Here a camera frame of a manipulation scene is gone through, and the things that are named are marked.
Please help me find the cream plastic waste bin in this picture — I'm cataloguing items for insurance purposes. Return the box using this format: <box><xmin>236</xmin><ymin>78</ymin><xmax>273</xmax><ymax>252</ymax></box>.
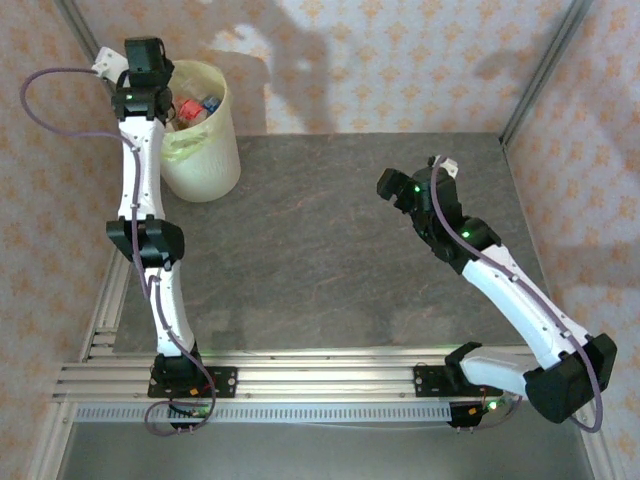
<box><xmin>158</xmin><ymin>59</ymin><xmax>242</xmax><ymax>204</ymax></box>

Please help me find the controller board with green light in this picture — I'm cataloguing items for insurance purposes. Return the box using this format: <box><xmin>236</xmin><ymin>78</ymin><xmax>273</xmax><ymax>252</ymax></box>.
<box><xmin>167</xmin><ymin>399</ymin><xmax>216</xmax><ymax>432</ymax></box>
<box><xmin>447</xmin><ymin>398</ymin><xmax>519</xmax><ymax>431</ymax></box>

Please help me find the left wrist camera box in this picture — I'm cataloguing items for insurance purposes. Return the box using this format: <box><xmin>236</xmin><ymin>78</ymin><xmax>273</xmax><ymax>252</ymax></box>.
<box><xmin>91</xmin><ymin>46</ymin><xmax>129</xmax><ymax>81</ymax></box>

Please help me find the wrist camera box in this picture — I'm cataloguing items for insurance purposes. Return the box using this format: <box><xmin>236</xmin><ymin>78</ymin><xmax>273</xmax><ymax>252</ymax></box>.
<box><xmin>428</xmin><ymin>155</ymin><xmax>460</xmax><ymax>177</ymax></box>
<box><xmin>91</xmin><ymin>46</ymin><xmax>129</xmax><ymax>81</ymax></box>

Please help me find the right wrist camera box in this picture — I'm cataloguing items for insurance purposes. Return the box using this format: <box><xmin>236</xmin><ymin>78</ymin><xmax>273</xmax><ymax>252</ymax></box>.
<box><xmin>428</xmin><ymin>155</ymin><xmax>460</xmax><ymax>177</ymax></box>

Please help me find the aluminium frame post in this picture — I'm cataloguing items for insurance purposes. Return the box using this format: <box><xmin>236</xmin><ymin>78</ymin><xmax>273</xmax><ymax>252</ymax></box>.
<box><xmin>499</xmin><ymin>0</ymin><xmax>596</xmax><ymax>149</ymax></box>
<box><xmin>53</xmin><ymin>0</ymin><xmax>104</xmax><ymax>64</ymax></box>

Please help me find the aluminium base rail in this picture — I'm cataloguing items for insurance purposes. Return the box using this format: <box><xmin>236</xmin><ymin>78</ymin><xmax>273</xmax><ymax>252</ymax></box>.
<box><xmin>52</xmin><ymin>347</ymin><xmax>601</xmax><ymax>404</ymax></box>

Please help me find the aluminium table side rail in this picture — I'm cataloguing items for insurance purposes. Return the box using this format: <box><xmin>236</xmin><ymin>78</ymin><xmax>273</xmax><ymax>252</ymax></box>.
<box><xmin>79</xmin><ymin>244</ymin><xmax>144</xmax><ymax>362</ymax></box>

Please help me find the slotted grey cable duct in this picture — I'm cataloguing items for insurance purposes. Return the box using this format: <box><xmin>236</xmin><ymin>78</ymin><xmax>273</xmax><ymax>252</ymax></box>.
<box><xmin>74</xmin><ymin>402</ymin><xmax>454</xmax><ymax>425</ymax></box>

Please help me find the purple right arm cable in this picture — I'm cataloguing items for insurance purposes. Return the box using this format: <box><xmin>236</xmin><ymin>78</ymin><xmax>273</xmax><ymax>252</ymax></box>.
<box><xmin>430</xmin><ymin>155</ymin><xmax>602</xmax><ymax>434</ymax></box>

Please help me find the aluminium frame leg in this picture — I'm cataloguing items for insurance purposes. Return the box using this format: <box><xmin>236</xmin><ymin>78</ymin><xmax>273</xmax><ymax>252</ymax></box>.
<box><xmin>27</xmin><ymin>399</ymin><xmax>76</xmax><ymax>480</ymax></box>
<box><xmin>574</xmin><ymin>399</ymin><xmax>624</xmax><ymax>480</ymax></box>

